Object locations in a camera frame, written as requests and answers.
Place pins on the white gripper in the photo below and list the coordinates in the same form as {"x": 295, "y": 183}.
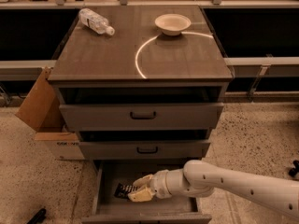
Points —
{"x": 159, "y": 184}

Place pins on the dark chocolate bar wrapper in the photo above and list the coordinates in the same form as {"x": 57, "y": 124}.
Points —
{"x": 123, "y": 191}

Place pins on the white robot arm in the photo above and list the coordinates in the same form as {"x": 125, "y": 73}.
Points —
{"x": 198, "y": 179}

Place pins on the grey open bottom drawer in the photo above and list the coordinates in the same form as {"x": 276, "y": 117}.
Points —
{"x": 108, "y": 209}

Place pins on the grey middle drawer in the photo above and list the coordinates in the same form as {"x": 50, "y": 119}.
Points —
{"x": 134, "y": 150}

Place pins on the grey top drawer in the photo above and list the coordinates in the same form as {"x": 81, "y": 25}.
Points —
{"x": 141, "y": 117}

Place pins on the grey drawer cabinet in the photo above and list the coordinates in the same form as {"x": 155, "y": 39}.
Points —
{"x": 141, "y": 65}

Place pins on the black object on floor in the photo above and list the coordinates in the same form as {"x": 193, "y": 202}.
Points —
{"x": 38, "y": 217}

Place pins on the brown cardboard box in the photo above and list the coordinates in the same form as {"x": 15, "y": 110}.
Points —
{"x": 40, "y": 111}

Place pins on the black chair caster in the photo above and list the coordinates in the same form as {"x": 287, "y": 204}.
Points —
{"x": 295, "y": 169}

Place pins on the white bowl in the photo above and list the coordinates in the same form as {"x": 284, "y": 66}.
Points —
{"x": 172, "y": 24}

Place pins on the clear plastic water bottle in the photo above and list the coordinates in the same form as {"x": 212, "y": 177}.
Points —
{"x": 96, "y": 22}

